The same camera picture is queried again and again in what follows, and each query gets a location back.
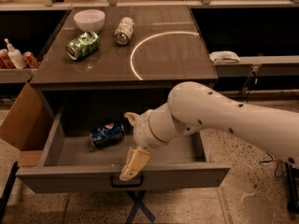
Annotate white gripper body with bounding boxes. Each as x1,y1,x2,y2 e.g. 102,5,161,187
134,110,166,151

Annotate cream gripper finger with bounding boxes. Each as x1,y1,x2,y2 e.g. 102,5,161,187
120,147,150,181
124,112,140,127

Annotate blue pepsi can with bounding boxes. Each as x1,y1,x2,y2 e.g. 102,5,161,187
90,121,124,148

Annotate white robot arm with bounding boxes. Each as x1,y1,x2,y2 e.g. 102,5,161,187
120,82,299,181

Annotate grey counter cabinet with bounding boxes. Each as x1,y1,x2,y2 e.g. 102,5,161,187
30,6,218,115

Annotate grey open drawer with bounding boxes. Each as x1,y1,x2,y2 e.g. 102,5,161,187
17,103,230,193

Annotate green crushed soda can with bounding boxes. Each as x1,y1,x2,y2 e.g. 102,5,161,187
66,31,100,61

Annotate white green soda can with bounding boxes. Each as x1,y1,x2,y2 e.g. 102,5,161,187
115,17,135,45

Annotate red soda can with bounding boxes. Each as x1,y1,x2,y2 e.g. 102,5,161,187
23,51,39,68

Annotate red can at edge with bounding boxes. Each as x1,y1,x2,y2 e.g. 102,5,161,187
0,49,14,68

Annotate folded white cloth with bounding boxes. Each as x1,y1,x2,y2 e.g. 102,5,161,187
209,50,240,63

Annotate brown cardboard box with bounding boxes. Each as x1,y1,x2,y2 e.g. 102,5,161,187
0,83,53,167

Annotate white bowl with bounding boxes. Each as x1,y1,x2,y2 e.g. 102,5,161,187
74,9,106,33

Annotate white soap dispenser bottle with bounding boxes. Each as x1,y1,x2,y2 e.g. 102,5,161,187
5,38,26,69

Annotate left grey shelf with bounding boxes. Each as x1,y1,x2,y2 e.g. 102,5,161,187
0,3,73,85

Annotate grey shelf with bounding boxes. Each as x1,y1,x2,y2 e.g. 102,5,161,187
0,3,73,85
191,7,299,75

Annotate black tripod stand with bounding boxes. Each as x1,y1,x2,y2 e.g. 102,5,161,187
285,163,299,214

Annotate right grey shelf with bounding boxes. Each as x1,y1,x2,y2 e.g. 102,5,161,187
191,7,299,75

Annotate black drawer handle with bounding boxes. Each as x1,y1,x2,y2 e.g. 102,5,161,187
109,175,144,189

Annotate black power adapter cable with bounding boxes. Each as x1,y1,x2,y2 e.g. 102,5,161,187
259,151,288,179

